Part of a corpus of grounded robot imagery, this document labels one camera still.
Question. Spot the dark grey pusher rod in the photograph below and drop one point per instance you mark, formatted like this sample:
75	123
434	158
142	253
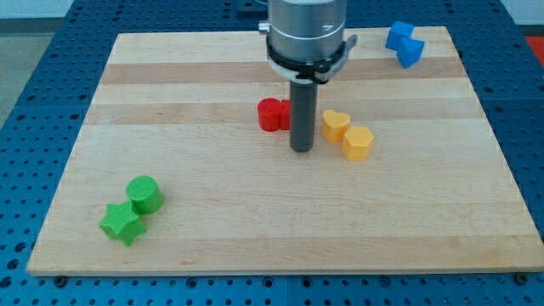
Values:
303	98

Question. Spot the green cylinder block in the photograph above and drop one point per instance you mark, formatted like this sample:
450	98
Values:
144	193

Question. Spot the yellow heart block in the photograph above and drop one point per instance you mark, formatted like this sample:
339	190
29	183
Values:
334	125

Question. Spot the green star block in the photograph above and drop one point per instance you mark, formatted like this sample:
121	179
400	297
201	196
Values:
122	222

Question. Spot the blue cube block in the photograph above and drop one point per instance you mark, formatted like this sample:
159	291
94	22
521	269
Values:
398	30

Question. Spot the black white tool clamp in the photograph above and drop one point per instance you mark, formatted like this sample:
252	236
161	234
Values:
319	72

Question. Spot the blue pentagon block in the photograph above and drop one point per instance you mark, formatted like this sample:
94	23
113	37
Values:
409	51

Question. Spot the red cylinder block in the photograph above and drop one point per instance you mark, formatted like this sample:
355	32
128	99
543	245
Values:
269	114

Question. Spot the red block behind rod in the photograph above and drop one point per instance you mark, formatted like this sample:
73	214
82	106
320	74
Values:
285	114

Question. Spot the yellow hexagon block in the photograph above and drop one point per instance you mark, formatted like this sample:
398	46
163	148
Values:
357	143

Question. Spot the wooden board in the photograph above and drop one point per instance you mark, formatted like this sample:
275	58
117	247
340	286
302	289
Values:
435	195

